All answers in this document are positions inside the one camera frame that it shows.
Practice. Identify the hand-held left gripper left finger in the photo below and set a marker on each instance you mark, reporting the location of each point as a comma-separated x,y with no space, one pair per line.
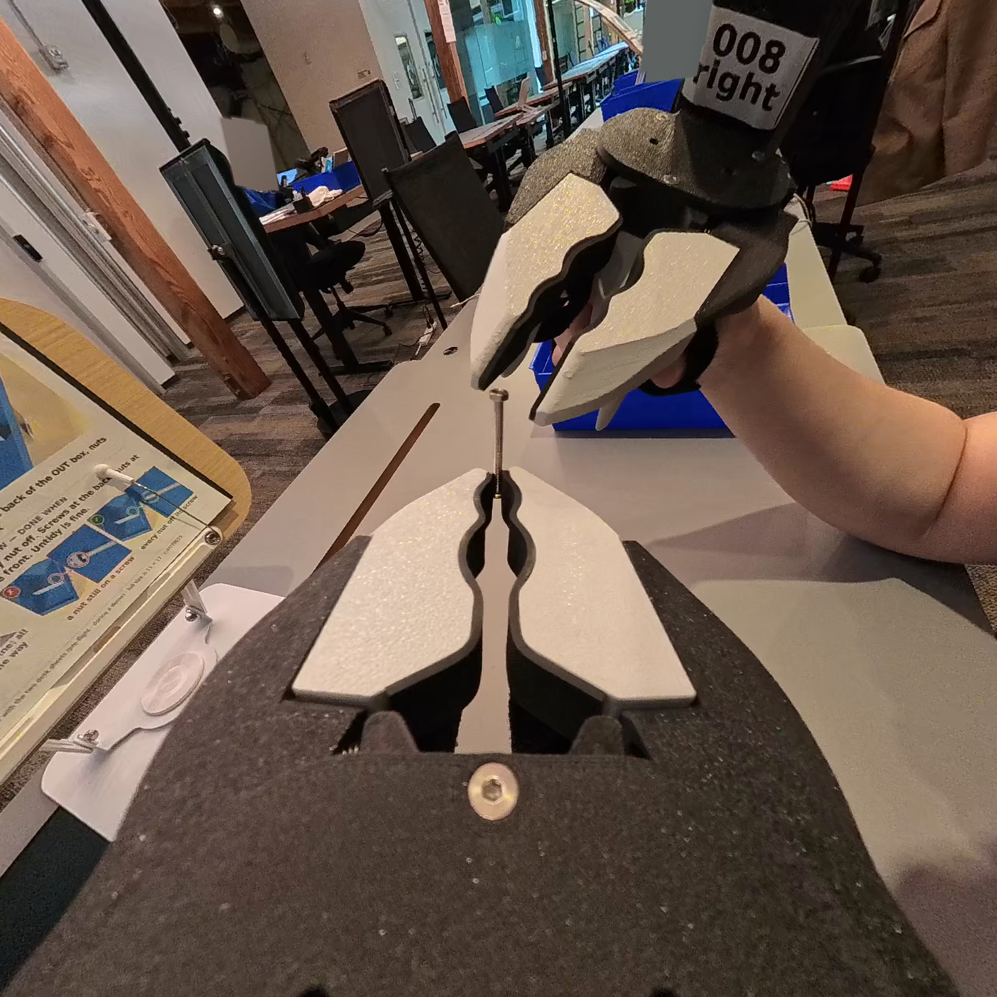
389,615

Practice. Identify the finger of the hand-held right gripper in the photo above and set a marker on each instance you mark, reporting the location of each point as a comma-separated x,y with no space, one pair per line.
654,311
537,249

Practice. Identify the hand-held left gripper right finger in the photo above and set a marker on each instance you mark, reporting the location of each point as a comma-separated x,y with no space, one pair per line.
592,615

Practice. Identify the blue plastic bin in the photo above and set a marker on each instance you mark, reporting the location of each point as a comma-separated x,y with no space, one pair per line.
662,413

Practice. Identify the thin steel bolt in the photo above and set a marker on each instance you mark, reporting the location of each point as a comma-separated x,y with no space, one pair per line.
498,440

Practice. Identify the person's right forearm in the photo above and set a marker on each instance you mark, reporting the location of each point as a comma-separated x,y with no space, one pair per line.
872,452

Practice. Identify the person's right hand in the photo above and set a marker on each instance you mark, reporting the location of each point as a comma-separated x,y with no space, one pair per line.
748,366

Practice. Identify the blue storage bin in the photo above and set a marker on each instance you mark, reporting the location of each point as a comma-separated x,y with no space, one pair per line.
327,181
639,97

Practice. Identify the black office chair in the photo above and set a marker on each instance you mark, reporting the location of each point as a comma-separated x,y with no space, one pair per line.
833,140
335,261

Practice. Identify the row of wooden desks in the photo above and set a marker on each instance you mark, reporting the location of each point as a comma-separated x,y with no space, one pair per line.
537,109

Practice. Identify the black monitor back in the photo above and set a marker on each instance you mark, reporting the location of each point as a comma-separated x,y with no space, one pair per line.
370,132

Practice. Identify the wooden top desk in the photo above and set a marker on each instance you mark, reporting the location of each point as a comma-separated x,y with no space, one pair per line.
311,210

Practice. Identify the tan jacket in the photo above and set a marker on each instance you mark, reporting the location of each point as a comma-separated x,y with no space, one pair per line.
942,93

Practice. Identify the black monitor on stand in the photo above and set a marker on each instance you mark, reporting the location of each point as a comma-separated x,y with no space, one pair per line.
226,226

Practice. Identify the printed instruction sheet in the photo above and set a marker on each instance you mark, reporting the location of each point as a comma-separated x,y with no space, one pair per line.
78,561

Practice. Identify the instruction sheet on stand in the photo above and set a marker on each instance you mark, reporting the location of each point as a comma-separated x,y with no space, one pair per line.
156,389

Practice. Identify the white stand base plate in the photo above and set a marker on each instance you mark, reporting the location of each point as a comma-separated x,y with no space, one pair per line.
226,623

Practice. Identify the wooden post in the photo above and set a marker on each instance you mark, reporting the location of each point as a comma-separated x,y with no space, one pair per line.
445,47
117,234

